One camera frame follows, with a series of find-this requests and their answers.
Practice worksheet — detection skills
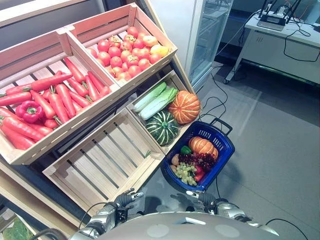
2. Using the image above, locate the silver robot torso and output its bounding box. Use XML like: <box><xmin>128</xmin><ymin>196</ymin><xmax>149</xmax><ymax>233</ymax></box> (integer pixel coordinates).
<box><xmin>96</xmin><ymin>211</ymin><xmax>281</xmax><ymax>240</ymax></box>

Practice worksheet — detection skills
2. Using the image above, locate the blue plastic shopping basket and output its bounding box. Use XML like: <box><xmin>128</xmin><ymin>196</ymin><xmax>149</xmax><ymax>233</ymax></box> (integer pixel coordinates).
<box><xmin>160</xmin><ymin>121</ymin><xmax>236</xmax><ymax>192</ymax></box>

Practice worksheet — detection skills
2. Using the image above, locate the wooden crate with tomatoes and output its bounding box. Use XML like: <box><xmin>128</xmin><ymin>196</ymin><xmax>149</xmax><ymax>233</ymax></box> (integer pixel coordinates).
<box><xmin>66</xmin><ymin>2</ymin><xmax>179</xmax><ymax>89</ymax></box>

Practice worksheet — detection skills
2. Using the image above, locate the black floor cable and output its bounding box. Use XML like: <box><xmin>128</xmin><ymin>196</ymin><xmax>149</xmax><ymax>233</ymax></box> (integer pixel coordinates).
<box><xmin>198</xmin><ymin>71</ymin><xmax>229</xmax><ymax>124</ymax></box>

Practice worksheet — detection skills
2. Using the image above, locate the black cable on table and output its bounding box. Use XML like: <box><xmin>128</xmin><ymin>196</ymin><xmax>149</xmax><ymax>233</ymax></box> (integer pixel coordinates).
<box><xmin>283</xmin><ymin>22</ymin><xmax>320</xmax><ymax>63</ymax></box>

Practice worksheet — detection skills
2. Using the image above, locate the large orange pumpkin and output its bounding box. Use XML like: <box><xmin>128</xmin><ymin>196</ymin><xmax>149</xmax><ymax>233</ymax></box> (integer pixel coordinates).
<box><xmin>167</xmin><ymin>90</ymin><xmax>202</xmax><ymax>125</ymax></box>

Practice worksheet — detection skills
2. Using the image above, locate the wooden display stand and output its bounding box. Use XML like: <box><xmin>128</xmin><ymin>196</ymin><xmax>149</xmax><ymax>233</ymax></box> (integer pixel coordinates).
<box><xmin>0</xmin><ymin>0</ymin><xmax>196</xmax><ymax>240</ymax></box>

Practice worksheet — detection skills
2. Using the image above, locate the small orange pumpkin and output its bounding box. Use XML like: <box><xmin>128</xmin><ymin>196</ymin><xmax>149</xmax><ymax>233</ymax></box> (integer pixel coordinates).
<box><xmin>188</xmin><ymin>136</ymin><xmax>220</xmax><ymax>160</ymax></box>

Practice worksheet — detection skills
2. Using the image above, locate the empty wooden crate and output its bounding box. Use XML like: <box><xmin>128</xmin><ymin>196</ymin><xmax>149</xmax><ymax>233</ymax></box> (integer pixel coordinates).
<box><xmin>42</xmin><ymin>107</ymin><xmax>166</xmax><ymax>209</ymax></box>

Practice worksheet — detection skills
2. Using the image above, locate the white table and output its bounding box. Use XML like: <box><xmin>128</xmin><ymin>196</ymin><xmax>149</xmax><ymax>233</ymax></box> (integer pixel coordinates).
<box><xmin>224</xmin><ymin>9</ymin><xmax>320</xmax><ymax>87</ymax></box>

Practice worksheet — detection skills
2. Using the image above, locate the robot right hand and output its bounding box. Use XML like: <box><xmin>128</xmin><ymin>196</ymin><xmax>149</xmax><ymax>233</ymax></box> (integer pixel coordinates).
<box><xmin>185</xmin><ymin>190</ymin><xmax>220</xmax><ymax>214</ymax></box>

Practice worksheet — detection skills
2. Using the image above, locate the black basket handle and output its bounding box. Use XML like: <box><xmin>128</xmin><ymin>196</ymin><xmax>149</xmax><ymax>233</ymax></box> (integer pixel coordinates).
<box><xmin>209</xmin><ymin>118</ymin><xmax>233</xmax><ymax>136</ymax></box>

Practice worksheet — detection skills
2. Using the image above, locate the glass door display fridge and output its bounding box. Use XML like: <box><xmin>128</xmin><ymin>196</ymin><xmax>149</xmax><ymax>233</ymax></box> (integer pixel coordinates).
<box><xmin>184</xmin><ymin>0</ymin><xmax>235</xmax><ymax>92</ymax></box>

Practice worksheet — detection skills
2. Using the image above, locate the red bell pepper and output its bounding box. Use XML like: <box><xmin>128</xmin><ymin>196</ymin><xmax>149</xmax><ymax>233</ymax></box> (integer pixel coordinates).
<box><xmin>15</xmin><ymin>100</ymin><xmax>45</xmax><ymax>124</ymax></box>

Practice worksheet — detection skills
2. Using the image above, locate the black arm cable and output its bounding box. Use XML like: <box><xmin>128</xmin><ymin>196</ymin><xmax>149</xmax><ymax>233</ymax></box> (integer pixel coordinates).
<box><xmin>264</xmin><ymin>218</ymin><xmax>310</xmax><ymax>240</ymax></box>
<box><xmin>78</xmin><ymin>201</ymin><xmax>114</xmax><ymax>230</ymax></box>

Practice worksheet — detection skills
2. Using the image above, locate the green grape bunch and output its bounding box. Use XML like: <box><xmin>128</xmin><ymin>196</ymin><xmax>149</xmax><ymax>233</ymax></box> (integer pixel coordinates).
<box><xmin>175</xmin><ymin>162</ymin><xmax>198</xmax><ymax>186</ymax></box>

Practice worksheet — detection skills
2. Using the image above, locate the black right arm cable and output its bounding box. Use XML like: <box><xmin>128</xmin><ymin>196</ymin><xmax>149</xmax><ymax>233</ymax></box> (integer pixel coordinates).
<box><xmin>264</xmin><ymin>218</ymin><xmax>310</xmax><ymax>240</ymax></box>

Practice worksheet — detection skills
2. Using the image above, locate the black router with antennas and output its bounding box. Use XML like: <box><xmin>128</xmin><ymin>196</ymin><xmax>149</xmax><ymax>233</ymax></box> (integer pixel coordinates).
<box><xmin>256</xmin><ymin>0</ymin><xmax>302</xmax><ymax>32</ymax></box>

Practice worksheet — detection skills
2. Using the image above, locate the small red pepper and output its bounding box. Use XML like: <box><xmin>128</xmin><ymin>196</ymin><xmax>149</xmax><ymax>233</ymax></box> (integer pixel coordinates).
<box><xmin>194</xmin><ymin>164</ymin><xmax>206</xmax><ymax>183</ymax></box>

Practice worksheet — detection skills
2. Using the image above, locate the orange-red carrot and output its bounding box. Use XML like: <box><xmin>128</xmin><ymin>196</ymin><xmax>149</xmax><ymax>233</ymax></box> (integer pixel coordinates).
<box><xmin>29</xmin><ymin>89</ymin><xmax>57</xmax><ymax>120</ymax></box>
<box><xmin>0</xmin><ymin>106</ymin><xmax>24</xmax><ymax>123</ymax></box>
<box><xmin>70</xmin><ymin>98</ymin><xmax>84</xmax><ymax>114</ymax></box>
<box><xmin>44</xmin><ymin>118</ymin><xmax>60</xmax><ymax>130</ymax></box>
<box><xmin>4</xmin><ymin>84</ymin><xmax>33</xmax><ymax>96</ymax></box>
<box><xmin>68</xmin><ymin>90</ymin><xmax>92</xmax><ymax>109</ymax></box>
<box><xmin>87</xmin><ymin>71</ymin><xmax>106</xmax><ymax>94</ymax></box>
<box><xmin>84</xmin><ymin>74</ymin><xmax>101</xmax><ymax>102</ymax></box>
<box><xmin>47</xmin><ymin>92</ymin><xmax>70</xmax><ymax>124</ymax></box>
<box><xmin>30</xmin><ymin>72</ymin><xmax>74</xmax><ymax>92</ymax></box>
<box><xmin>0</xmin><ymin>91</ymin><xmax>33</xmax><ymax>107</ymax></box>
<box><xmin>63</xmin><ymin>57</ymin><xmax>87</xmax><ymax>85</ymax></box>
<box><xmin>55</xmin><ymin>83</ymin><xmax>77</xmax><ymax>119</ymax></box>
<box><xmin>98</xmin><ymin>85</ymin><xmax>112</xmax><ymax>99</ymax></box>
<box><xmin>24</xmin><ymin>122</ymin><xmax>54</xmax><ymax>137</ymax></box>
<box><xmin>66</xmin><ymin>77</ymin><xmax>89</xmax><ymax>98</ymax></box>
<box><xmin>0</xmin><ymin>124</ymin><xmax>36</xmax><ymax>151</ymax></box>
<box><xmin>0</xmin><ymin>115</ymin><xmax>46</xmax><ymax>142</ymax></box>

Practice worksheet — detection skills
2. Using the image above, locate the wooden crate with carrots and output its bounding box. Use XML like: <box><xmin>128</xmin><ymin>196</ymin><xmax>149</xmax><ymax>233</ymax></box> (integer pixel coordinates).
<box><xmin>0</xmin><ymin>27</ymin><xmax>121</xmax><ymax>166</ymax></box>

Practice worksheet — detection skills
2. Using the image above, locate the dark green striped pumpkin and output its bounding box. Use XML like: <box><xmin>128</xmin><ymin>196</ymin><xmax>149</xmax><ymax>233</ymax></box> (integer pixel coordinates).
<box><xmin>145</xmin><ymin>109</ymin><xmax>181</xmax><ymax>147</ymax></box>

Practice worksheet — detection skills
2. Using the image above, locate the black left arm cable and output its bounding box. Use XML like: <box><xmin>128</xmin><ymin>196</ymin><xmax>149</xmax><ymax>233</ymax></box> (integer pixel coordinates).
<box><xmin>78</xmin><ymin>201</ymin><xmax>114</xmax><ymax>230</ymax></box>

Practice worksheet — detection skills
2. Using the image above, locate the yellow orange fruit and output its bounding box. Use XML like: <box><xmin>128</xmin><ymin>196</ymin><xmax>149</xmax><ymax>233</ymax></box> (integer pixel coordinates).
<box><xmin>149</xmin><ymin>43</ymin><xmax>169</xmax><ymax>59</ymax></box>

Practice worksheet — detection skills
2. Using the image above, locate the wooden crate with squashes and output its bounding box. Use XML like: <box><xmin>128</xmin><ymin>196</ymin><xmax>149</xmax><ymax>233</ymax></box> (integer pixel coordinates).
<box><xmin>126</xmin><ymin>69</ymin><xmax>201</xmax><ymax>154</ymax></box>

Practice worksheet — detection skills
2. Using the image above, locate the grey hanging cable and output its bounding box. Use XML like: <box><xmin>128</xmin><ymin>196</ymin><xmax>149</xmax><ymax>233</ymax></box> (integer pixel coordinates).
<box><xmin>216</xmin><ymin>10</ymin><xmax>261</xmax><ymax>56</ymax></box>

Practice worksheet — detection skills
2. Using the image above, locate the napa cabbage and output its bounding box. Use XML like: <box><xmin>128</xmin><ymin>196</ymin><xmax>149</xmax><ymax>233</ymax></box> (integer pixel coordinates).
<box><xmin>131</xmin><ymin>81</ymin><xmax>168</xmax><ymax>113</ymax></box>
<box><xmin>138</xmin><ymin>86</ymin><xmax>179</xmax><ymax>121</ymax></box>

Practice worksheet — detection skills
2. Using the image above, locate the green leafy produce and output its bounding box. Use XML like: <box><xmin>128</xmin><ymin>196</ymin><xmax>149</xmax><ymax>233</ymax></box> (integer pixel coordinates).
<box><xmin>0</xmin><ymin>207</ymin><xmax>34</xmax><ymax>240</ymax></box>

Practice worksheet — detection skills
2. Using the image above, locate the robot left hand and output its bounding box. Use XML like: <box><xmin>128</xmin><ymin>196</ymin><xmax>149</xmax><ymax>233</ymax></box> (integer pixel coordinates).
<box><xmin>113</xmin><ymin>188</ymin><xmax>145</xmax><ymax>210</ymax></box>

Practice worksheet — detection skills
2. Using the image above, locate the dark red grape bunch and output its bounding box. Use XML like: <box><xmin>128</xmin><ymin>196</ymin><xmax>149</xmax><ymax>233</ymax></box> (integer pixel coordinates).
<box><xmin>178</xmin><ymin>151</ymin><xmax>217</xmax><ymax>173</ymax></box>

